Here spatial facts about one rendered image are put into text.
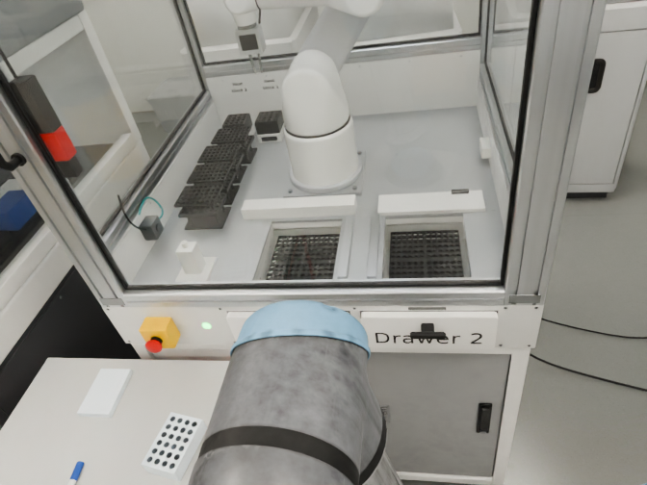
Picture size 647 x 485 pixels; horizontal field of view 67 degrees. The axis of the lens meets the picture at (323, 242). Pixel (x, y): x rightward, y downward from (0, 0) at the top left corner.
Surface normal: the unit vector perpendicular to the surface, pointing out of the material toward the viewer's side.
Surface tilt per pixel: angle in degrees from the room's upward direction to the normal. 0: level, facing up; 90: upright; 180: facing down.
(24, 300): 90
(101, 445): 0
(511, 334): 90
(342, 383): 53
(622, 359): 0
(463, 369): 90
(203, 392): 0
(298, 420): 24
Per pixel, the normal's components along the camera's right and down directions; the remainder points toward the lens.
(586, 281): -0.15, -0.75
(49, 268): 0.98, -0.03
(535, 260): -0.13, 0.66
